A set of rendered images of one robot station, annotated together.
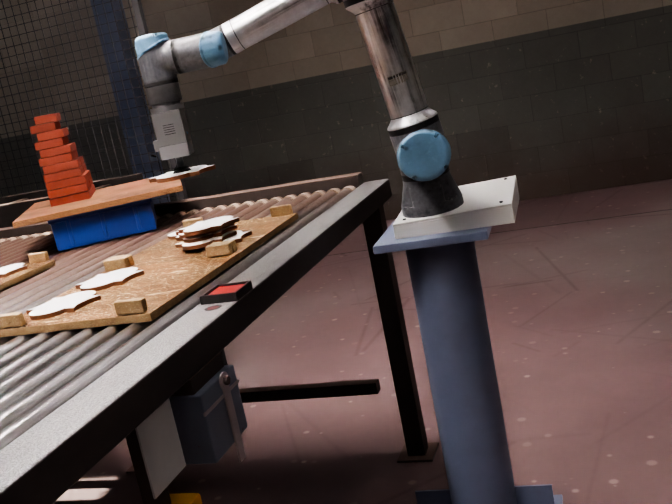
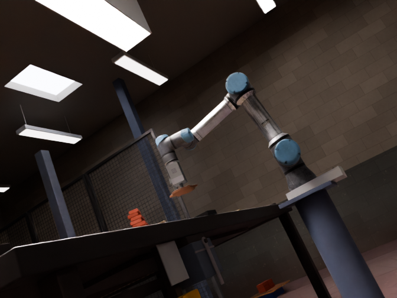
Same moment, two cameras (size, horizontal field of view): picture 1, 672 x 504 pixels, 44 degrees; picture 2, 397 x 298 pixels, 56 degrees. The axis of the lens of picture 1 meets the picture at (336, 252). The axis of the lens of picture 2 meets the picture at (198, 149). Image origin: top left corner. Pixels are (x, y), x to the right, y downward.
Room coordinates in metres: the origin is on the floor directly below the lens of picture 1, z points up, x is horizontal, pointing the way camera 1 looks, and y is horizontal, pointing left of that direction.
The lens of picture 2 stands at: (0.05, 0.05, 0.74)
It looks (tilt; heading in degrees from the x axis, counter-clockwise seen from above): 17 degrees up; 3
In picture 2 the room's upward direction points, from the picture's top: 24 degrees counter-clockwise
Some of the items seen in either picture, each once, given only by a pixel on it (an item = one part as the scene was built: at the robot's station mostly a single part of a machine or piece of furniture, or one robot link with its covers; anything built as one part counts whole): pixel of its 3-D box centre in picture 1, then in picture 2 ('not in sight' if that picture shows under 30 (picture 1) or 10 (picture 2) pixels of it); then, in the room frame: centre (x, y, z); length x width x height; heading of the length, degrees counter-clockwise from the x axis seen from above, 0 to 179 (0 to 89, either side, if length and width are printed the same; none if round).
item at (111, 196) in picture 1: (103, 197); not in sight; (2.72, 0.70, 1.03); 0.50 x 0.50 x 0.02; 10
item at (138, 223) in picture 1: (106, 218); not in sight; (2.65, 0.70, 0.97); 0.31 x 0.31 x 0.10; 10
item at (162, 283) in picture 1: (125, 292); not in sight; (1.69, 0.45, 0.93); 0.41 x 0.35 x 0.02; 161
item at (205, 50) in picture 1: (201, 51); (182, 138); (1.91, 0.20, 1.38); 0.11 x 0.11 x 0.08; 85
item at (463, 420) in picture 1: (464, 389); (352, 277); (2.01, -0.25, 0.44); 0.38 x 0.38 x 0.87; 73
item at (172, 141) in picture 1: (167, 131); (174, 174); (1.90, 0.32, 1.23); 0.10 x 0.09 x 0.16; 90
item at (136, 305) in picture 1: (130, 306); not in sight; (1.47, 0.38, 0.95); 0.06 x 0.02 x 0.03; 71
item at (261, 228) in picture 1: (208, 242); not in sight; (2.08, 0.31, 0.93); 0.41 x 0.35 x 0.02; 161
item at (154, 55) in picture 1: (157, 59); (165, 146); (1.90, 0.30, 1.38); 0.09 x 0.08 x 0.11; 85
